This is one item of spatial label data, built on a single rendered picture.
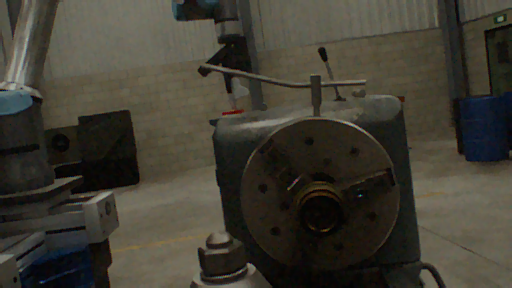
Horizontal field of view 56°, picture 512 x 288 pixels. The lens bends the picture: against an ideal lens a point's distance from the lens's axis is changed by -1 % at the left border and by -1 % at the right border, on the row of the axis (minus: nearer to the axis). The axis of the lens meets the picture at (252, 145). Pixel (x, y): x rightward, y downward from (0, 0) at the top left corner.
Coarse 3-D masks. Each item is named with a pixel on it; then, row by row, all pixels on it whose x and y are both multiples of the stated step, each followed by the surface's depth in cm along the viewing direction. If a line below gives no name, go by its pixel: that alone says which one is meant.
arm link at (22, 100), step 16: (0, 96) 105; (16, 96) 107; (0, 112) 105; (16, 112) 106; (32, 112) 111; (0, 128) 105; (16, 128) 106; (32, 128) 110; (0, 144) 105; (16, 144) 106; (32, 144) 109
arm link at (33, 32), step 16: (32, 0) 121; (48, 0) 122; (32, 16) 121; (48, 16) 123; (16, 32) 121; (32, 32) 121; (48, 32) 124; (16, 48) 120; (32, 48) 121; (16, 64) 120; (32, 64) 121; (16, 80) 120; (32, 80) 122; (32, 96) 121
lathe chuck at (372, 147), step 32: (288, 128) 95; (320, 128) 94; (352, 128) 94; (256, 160) 96; (320, 160) 95; (352, 160) 94; (384, 160) 93; (256, 192) 97; (288, 192) 96; (256, 224) 98; (288, 224) 97; (352, 224) 95; (384, 224) 95; (288, 256) 98; (320, 256) 97; (352, 256) 96
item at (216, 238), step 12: (216, 240) 38; (228, 240) 38; (204, 252) 38; (216, 252) 37; (228, 252) 37; (240, 252) 38; (204, 264) 38; (216, 264) 37; (228, 264) 37; (240, 264) 38; (204, 276) 38; (216, 276) 37; (228, 276) 37
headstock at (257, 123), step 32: (352, 96) 162; (384, 96) 112; (224, 128) 114; (256, 128) 112; (384, 128) 108; (224, 160) 113; (224, 192) 114; (224, 224) 116; (416, 224) 111; (256, 256) 115; (384, 256) 111; (416, 256) 111
